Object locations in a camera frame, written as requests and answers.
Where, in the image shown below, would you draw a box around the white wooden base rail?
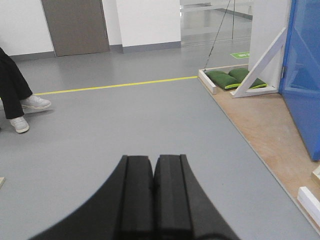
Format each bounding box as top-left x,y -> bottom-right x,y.
198,69 -> 217,95

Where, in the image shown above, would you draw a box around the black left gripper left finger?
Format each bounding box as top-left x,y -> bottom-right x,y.
33,155 -> 154,240

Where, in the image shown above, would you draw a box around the person's black trouser legs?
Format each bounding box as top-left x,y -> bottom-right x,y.
0,48 -> 33,120

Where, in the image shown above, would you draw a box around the plywood base platform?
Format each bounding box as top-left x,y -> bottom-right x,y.
199,64 -> 320,232

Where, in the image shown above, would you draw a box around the white diagonal support brace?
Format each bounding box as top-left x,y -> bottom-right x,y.
230,27 -> 287,98

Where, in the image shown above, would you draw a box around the white sneaker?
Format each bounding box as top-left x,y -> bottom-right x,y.
9,116 -> 30,134
20,94 -> 52,110

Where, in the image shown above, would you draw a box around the blue door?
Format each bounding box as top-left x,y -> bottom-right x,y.
280,0 -> 320,161

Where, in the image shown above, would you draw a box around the black tripod legs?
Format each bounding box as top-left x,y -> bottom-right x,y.
203,0 -> 236,70

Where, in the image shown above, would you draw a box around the green floor sticker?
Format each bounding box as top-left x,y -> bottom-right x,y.
230,51 -> 250,60

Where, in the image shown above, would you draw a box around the brown-grey room door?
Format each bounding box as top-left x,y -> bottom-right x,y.
41,0 -> 110,57

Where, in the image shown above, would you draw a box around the white door frame panel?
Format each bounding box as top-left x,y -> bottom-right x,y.
248,0 -> 292,88

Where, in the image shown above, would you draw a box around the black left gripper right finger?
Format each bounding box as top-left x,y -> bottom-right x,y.
154,154 -> 239,240

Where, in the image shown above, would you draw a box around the white sneaker near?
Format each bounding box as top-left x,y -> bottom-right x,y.
9,116 -> 30,134

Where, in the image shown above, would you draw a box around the left green sandbag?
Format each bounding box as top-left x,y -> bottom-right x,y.
206,70 -> 240,90

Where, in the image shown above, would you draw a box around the white sneaker far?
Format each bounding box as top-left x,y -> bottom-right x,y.
20,94 -> 52,110

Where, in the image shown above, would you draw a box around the white wooden block near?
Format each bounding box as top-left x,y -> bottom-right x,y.
297,186 -> 320,226

